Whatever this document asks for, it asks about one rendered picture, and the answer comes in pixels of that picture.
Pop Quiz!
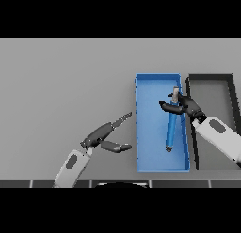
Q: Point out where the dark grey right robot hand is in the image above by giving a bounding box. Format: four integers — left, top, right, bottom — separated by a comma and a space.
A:
158, 92, 208, 124

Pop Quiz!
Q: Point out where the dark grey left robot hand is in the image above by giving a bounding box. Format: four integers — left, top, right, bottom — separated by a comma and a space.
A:
79, 111, 133, 154

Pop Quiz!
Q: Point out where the blue pipe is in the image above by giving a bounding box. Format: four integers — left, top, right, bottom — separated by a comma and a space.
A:
165, 85, 181, 153

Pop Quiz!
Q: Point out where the blue bin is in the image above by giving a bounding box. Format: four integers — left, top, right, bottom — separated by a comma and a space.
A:
135, 72, 191, 174

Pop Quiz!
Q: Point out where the dark strip with pale lines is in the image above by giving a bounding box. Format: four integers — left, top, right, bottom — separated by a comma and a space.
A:
0, 179, 241, 189

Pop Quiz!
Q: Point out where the dark grey bin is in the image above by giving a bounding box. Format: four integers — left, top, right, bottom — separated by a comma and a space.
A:
185, 73, 241, 171

